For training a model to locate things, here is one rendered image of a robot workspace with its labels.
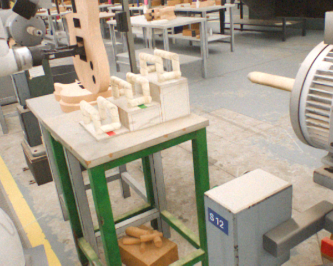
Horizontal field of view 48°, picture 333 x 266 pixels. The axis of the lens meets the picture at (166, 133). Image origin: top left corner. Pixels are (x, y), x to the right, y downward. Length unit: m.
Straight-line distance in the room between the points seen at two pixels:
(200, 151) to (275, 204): 0.94
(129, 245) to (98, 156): 0.92
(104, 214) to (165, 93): 0.57
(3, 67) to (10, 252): 0.67
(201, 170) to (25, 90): 1.94
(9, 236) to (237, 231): 0.70
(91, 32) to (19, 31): 1.73
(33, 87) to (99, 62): 1.85
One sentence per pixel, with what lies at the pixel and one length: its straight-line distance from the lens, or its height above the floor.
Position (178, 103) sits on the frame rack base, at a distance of 1.69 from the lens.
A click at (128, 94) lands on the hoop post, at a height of 1.09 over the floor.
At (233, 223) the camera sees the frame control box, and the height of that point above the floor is 1.09.
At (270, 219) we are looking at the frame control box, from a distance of 0.80.
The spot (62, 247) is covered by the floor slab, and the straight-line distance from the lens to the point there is 2.58.
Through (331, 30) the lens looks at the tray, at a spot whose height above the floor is 1.40.
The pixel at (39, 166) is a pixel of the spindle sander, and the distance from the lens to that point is 3.30.
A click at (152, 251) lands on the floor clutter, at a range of 2.18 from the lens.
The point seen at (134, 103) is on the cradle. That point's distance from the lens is 1.61.
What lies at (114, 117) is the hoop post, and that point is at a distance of 1.60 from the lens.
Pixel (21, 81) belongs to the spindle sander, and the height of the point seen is 0.86.
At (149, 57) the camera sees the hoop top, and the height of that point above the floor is 1.20.
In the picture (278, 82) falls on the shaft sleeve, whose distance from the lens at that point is 1.00.
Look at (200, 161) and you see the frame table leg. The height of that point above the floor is 0.74.
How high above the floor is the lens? 1.53
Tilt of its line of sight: 23 degrees down
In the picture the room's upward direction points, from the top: 6 degrees counter-clockwise
